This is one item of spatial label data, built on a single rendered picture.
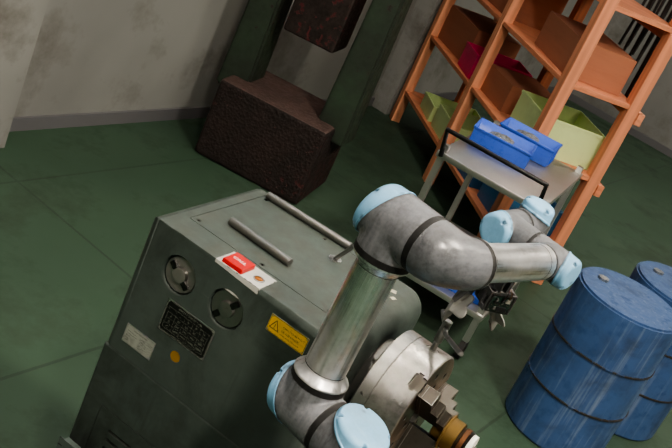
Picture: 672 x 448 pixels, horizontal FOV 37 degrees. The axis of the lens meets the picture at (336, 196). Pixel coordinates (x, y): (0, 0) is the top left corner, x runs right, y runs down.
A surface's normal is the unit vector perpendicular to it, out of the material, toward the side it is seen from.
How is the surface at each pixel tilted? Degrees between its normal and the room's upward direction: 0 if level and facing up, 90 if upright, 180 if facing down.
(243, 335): 90
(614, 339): 90
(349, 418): 7
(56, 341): 0
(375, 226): 91
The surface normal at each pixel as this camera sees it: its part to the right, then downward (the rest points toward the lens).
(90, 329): 0.39, -0.85
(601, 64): 0.08, 0.43
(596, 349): -0.47, 0.17
